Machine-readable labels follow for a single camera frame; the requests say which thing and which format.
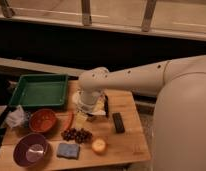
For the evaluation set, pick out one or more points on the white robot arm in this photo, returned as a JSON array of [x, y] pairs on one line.
[[179, 125]]

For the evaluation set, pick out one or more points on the red sausage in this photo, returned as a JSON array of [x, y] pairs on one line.
[[68, 121]]

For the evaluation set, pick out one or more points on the purple bowl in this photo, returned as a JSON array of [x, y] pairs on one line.
[[30, 150]]

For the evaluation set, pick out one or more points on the wooden cutting board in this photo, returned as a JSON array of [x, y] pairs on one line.
[[122, 148]]

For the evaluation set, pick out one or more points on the black rectangular remote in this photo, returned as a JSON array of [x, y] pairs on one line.
[[118, 122]]

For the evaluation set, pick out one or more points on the blue sponge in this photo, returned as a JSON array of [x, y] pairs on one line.
[[70, 151]]

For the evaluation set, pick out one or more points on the bunch of dark grapes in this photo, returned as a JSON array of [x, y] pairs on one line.
[[78, 135]]

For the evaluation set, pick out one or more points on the green plastic tray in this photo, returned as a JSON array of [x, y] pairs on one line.
[[40, 90]]

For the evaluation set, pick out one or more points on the orange bowl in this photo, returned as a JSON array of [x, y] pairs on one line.
[[42, 121]]

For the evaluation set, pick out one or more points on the yellow round fruit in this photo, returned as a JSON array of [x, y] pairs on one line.
[[99, 146]]

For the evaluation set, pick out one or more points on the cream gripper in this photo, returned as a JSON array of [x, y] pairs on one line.
[[80, 120]]

